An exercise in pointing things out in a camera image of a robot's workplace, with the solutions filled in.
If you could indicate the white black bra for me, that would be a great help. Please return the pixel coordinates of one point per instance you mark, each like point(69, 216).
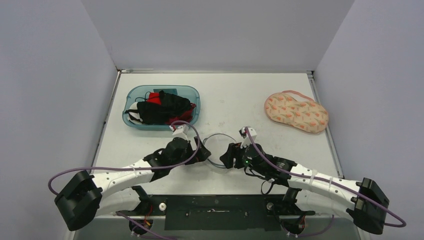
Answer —
point(133, 114)

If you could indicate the peach floral padded bra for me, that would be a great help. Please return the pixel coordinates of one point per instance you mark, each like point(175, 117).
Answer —
point(297, 110)

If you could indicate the dark red lace bra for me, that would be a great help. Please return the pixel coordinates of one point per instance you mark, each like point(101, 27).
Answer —
point(185, 116)

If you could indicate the teal plastic bin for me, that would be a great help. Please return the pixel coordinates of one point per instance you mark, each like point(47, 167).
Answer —
point(140, 93)

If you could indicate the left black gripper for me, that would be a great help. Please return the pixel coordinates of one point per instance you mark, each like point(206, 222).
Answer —
point(203, 154)

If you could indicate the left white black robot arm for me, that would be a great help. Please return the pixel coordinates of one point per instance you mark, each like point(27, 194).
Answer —
point(111, 190)

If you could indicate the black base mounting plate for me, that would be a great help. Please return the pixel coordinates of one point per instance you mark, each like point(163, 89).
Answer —
point(219, 212)

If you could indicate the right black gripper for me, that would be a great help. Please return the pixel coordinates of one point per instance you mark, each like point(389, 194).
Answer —
point(234, 155)

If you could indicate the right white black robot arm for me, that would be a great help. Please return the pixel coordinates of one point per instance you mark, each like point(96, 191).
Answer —
point(362, 202)

